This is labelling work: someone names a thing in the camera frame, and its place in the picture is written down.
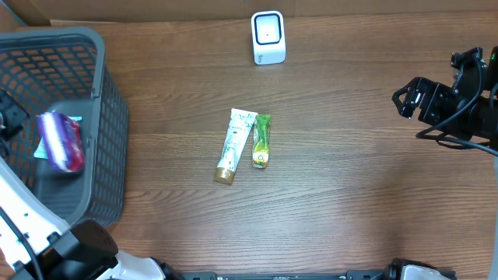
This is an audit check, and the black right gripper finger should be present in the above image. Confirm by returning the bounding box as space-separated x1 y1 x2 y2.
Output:
396 93 423 119
391 77 424 107

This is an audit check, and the teal wet wipes pack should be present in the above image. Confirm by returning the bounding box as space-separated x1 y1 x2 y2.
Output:
33 116 82 159

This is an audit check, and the purple red liners pack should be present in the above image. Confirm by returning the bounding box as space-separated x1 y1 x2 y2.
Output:
36 111 85 173

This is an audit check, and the green yellow snack packet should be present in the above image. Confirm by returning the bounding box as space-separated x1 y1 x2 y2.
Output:
252 114 272 169

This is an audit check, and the white gold cream tube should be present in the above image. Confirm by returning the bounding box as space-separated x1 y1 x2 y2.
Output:
214 108 258 184

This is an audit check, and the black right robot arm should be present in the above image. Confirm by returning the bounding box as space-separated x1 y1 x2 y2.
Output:
392 47 497 156

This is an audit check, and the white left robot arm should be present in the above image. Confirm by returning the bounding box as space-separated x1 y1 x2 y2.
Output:
1 112 181 279

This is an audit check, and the white barcode scanner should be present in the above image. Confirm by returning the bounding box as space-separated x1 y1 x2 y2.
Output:
251 10 286 65

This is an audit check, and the grey plastic mesh basket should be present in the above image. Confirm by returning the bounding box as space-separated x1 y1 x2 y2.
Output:
1 27 129 226

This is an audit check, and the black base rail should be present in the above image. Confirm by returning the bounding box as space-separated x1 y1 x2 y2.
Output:
110 257 458 280

